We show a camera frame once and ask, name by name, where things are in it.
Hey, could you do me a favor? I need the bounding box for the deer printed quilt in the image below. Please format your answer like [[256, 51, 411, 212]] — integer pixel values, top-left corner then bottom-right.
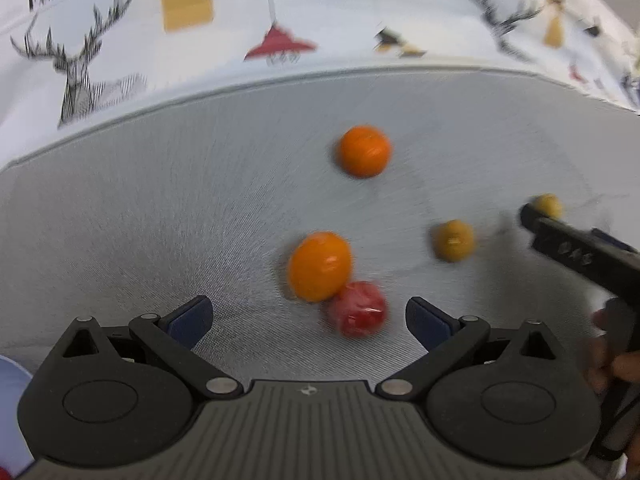
[[0, 0, 640, 168]]

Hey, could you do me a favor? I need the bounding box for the blue plate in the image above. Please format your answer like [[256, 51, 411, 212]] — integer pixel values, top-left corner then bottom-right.
[[0, 355, 37, 477]]

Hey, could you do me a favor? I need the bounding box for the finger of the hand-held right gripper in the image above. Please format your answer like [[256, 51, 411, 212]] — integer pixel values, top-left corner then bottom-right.
[[519, 203, 640, 302]]

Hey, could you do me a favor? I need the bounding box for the red fruit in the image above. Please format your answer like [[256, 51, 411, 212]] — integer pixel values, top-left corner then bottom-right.
[[327, 281, 389, 339]]

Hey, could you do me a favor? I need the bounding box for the grey round mat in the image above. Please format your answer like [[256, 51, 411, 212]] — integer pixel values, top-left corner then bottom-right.
[[0, 65, 640, 411]]

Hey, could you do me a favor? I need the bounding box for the green olive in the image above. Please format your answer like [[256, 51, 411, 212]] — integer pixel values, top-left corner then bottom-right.
[[533, 193, 565, 221], [431, 219, 476, 263]]

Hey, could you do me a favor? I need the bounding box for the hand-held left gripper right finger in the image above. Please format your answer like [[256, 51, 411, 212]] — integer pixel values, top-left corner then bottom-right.
[[374, 296, 560, 401]]

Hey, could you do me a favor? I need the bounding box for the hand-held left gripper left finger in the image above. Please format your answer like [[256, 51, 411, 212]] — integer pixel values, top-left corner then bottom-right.
[[59, 295, 244, 401]]

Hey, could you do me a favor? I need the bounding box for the person's right hand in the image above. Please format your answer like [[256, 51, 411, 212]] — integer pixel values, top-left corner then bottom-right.
[[586, 308, 640, 397]]

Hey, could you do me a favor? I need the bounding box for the orange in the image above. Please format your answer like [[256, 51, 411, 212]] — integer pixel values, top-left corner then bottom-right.
[[337, 125, 393, 179], [287, 231, 354, 304]]

